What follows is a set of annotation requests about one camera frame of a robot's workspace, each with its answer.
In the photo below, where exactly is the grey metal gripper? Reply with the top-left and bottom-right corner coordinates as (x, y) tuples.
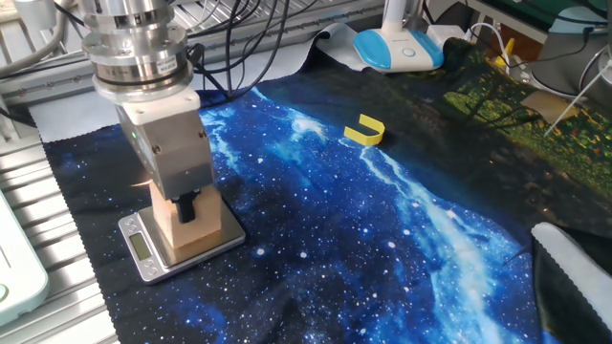
(116, 105), (216, 226)

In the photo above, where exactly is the wooden cube block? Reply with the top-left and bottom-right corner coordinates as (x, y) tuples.
(149, 183), (224, 250)

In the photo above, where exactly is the silver digital scale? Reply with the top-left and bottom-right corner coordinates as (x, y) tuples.
(118, 183), (248, 286)

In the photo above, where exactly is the white teach pendant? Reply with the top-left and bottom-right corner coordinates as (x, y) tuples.
(0, 188), (52, 329)

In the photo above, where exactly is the yellow U-shaped clip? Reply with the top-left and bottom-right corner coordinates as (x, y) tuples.
(342, 113), (386, 147)

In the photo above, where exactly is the galaxy print cloth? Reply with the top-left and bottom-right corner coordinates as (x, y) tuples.
(28, 21), (612, 344)

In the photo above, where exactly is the blue white lamp base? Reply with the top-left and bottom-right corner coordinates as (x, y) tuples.
(352, 0), (446, 74)

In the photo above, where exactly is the white power adapter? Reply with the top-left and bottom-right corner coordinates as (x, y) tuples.
(426, 24), (466, 49)

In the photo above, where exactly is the small yellow tool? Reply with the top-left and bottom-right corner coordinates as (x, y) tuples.
(493, 36), (516, 68)

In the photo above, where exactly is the tan cardboard piece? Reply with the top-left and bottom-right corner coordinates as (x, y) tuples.
(519, 89), (580, 125)

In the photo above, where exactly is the desk with green top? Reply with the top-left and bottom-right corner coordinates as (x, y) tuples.
(468, 0), (612, 47)

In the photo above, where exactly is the thin white rod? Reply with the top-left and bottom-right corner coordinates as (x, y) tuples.
(544, 59), (612, 138)

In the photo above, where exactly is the black cable bundle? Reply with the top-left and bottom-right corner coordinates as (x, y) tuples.
(186, 0), (319, 102)

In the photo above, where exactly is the aluminium profile rail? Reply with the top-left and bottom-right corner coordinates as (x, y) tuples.
(0, 9), (383, 109)

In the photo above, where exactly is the thick grey hose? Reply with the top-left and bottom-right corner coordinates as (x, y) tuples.
(0, 9), (69, 80)

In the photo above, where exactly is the silver camera box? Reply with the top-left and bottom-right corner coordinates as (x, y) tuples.
(12, 0), (57, 31)

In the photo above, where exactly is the thin white cable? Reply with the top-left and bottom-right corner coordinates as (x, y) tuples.
(464, 21), (511, 75)

